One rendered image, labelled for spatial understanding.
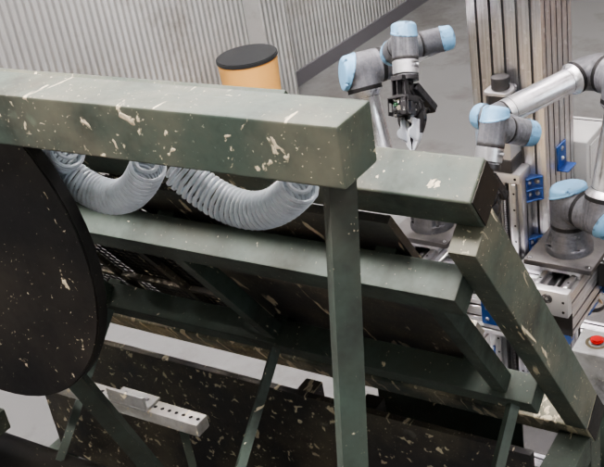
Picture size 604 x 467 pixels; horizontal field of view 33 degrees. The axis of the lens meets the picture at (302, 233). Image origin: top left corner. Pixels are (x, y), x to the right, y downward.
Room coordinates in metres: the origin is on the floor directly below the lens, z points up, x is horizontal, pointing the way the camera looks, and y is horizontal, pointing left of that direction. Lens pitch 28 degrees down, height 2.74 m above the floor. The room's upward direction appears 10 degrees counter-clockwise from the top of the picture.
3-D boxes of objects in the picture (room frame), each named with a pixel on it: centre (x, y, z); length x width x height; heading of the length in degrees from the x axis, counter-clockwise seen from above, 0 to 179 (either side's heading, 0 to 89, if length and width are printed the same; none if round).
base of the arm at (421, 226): (3.08, -0.45, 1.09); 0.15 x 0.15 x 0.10
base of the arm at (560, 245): (2.77, -0.84, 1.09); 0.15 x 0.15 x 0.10
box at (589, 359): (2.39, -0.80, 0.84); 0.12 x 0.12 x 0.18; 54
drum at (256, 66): (6.51, 0.16, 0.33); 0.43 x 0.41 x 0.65; 141
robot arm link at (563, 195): (2.76, -0.84, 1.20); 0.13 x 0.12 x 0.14; 26
